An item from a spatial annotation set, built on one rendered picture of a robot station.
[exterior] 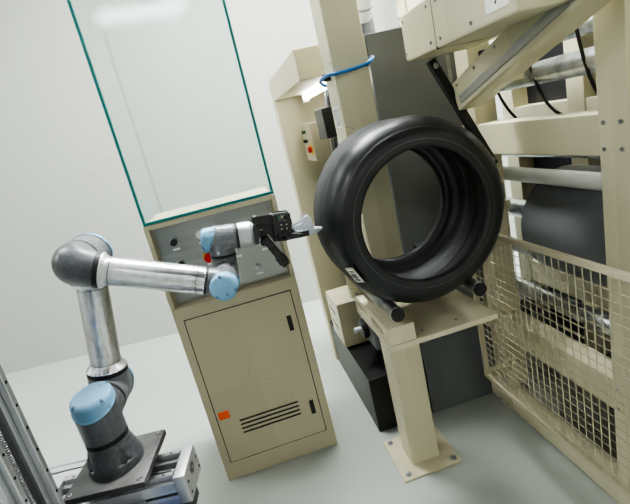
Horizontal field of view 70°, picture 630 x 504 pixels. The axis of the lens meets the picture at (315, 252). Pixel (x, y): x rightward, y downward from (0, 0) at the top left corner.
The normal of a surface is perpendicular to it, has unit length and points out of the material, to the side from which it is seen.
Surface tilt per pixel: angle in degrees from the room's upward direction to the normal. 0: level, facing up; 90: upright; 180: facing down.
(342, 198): 72
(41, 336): 90
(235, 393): 90
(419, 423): 90
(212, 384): 90
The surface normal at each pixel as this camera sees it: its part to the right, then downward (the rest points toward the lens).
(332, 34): 0.21, 0.22
